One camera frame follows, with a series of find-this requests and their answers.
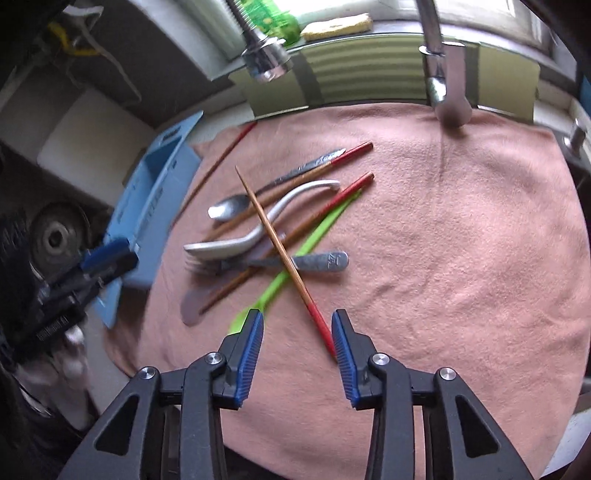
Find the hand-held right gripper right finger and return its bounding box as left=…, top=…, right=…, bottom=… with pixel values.
left=330, top=308, right=536, bottom=480

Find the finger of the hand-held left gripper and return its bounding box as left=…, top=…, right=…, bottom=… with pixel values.
left=78, top=237, right=134, bottom=274
left=69, top=251, right=140, bottom=298

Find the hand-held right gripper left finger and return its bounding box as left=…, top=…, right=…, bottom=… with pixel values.
left=58, top=308, right=266, bottom=480

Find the blue plastic utensil tray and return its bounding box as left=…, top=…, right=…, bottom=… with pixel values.
left=95, top=110, right=205, bottom=329

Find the metal fork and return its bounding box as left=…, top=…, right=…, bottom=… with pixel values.
left=185, top=251, right=350, bottom=278

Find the white soup spoon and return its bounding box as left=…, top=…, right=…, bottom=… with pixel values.
left=184, top=180, right=341, bottom=265

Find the wooden chopstick with red end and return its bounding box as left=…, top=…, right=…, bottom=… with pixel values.
left=202, top=141, right=374, bottom=243
left=198, top=172, right=375, bottom=315
left=172, top=121, right=258, bottom=227
left=235, top=166, right=339, bottom=360

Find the green plastic utensil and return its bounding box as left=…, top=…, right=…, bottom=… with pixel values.
left=228, top=191, right=361, bottom=337

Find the sink drain strainer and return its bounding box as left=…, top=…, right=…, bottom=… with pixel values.
left=30, top=203, right=93, bottom=273

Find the clear plastic spoon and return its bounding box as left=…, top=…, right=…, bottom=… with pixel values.
left=180, top=288, right=218, bottom=328

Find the white cutting board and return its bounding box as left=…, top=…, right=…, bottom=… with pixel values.
left=37, top=88, right=158, bottom=181

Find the pink towel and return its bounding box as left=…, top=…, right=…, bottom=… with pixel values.
left=104, top=102, right=585, bottom=480

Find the small metal spoon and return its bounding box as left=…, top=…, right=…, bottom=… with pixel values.
left=208, top=148, right=347, bottom=223

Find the chrome sprayer head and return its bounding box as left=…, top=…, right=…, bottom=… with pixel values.
left=224, top=0, right=295, bottom=84

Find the pale green ribbed drain board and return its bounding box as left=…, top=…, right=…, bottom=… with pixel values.
left=231, top=34, right=541, bottom=123

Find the green dish soap bottle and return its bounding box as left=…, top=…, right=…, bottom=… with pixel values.
left=240, top=0, right=301, bottom=47

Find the chrome faucet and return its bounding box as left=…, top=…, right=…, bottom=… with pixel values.
left=416, top=0, right=474, bottom=127

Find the yellow sponge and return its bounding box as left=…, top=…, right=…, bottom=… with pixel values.
left=300, top=14, right=374, bottom=41

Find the metal knob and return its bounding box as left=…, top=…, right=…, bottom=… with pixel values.
left=561, top=117, right=591, bottom=158

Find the white cable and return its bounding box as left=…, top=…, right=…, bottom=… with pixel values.
left=69, top=9, right=141, bottom=100

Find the yellow cable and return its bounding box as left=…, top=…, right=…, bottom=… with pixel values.
left=48, top=21, right=100, bottom=58

